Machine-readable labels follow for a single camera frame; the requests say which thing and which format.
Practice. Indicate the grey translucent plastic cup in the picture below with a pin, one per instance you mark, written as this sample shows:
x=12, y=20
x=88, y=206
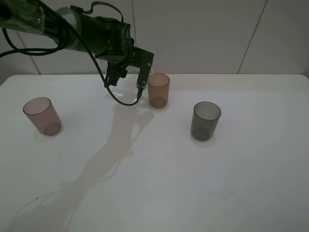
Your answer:
x=205, y=119

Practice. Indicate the orange translucent plastic cup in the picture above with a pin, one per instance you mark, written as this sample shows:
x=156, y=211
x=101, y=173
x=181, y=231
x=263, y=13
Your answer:
x=158, y=90

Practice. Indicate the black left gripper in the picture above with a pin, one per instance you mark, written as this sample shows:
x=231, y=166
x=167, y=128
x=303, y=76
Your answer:
x=110, y=40

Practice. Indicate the pink translucent plastic cup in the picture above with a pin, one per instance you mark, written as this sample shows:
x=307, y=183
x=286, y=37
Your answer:
x=42, y=114

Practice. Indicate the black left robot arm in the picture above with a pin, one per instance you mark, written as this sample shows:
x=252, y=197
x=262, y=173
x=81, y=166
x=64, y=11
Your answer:
x=71, y=28

